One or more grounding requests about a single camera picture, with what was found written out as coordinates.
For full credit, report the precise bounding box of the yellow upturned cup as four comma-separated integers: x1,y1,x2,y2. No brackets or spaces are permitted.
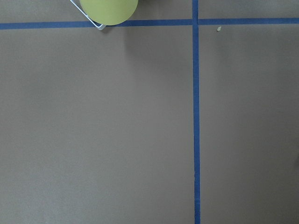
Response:
79,0,138,26

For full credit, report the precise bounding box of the white wire cup rack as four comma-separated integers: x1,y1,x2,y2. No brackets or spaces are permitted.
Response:
70,0,106,31

